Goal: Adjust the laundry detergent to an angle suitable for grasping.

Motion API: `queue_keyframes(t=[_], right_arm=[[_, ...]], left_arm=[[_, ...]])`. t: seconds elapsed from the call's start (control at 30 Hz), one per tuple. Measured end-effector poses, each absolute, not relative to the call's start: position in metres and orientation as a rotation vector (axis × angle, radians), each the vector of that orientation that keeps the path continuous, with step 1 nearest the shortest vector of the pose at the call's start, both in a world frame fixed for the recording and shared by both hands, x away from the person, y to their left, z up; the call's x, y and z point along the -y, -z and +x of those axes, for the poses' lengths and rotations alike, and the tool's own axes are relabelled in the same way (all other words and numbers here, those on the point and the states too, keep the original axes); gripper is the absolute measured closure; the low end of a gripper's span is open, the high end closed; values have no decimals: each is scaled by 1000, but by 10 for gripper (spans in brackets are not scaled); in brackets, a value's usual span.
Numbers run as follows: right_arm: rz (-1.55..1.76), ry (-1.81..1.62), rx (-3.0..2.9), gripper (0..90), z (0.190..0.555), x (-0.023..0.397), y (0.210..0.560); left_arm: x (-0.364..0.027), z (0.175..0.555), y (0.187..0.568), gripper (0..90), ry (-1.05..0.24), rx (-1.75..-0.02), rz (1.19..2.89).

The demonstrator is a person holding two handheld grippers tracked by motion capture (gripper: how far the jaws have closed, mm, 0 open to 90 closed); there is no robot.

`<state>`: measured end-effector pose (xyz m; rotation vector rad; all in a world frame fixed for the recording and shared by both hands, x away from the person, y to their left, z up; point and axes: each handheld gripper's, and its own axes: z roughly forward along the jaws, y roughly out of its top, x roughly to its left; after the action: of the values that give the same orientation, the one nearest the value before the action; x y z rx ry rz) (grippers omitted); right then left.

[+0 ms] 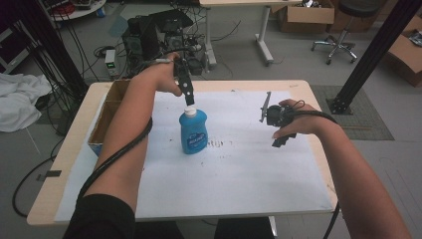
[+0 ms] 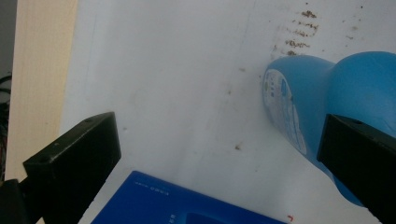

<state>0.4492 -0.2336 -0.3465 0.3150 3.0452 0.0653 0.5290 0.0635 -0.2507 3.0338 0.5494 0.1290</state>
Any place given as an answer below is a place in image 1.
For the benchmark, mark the large cardboard box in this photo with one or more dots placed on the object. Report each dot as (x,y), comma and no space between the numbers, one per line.
(406,56)

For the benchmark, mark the grey power supply unit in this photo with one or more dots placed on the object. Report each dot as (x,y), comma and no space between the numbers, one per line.
(110,63)

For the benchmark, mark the black computer tower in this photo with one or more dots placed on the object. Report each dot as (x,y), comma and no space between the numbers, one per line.
(146,36)

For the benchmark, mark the black metal stand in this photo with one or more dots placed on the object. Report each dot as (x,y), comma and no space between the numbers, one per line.
(371,56)

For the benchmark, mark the white desk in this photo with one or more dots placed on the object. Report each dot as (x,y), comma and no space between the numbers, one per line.
(263,36)

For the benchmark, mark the round white table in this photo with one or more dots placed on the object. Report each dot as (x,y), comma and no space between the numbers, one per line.
(83,11)

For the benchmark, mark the person's right hand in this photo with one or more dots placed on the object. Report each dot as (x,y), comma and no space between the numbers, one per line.
(307,121)

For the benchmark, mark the person's dark pants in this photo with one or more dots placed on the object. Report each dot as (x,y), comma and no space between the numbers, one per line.
(239,229)

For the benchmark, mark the black tape strip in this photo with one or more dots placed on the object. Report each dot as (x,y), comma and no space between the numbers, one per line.
(49,174)

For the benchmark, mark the person's left hand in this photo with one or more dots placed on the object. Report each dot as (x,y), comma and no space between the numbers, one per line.
(161,78)

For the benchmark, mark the white cloth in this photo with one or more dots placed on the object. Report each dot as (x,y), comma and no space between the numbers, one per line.
(20,99)

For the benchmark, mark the blue bottle with white cap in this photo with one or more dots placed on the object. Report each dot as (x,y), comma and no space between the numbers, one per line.
(194,132)

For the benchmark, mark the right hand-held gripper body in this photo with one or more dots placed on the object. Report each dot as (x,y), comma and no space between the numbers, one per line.
(277,115)

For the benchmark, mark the grey floor mat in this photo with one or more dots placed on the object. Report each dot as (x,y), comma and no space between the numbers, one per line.
(368,126)

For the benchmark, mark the open cardboard box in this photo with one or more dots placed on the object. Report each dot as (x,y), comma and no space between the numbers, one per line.
(109,109)

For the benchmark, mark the office chair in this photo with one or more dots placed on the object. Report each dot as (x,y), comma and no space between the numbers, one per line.
(345,30)

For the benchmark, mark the white paper sheet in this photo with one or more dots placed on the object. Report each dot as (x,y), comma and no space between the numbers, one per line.
(232,179)

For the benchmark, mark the person's black sleeve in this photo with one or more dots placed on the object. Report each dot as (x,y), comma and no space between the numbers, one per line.
(99,219)

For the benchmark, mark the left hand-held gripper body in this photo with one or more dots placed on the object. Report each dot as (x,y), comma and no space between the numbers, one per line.
(180,71)

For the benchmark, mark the cardboard box with flaps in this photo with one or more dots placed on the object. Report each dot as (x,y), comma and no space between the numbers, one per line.
(308,16)

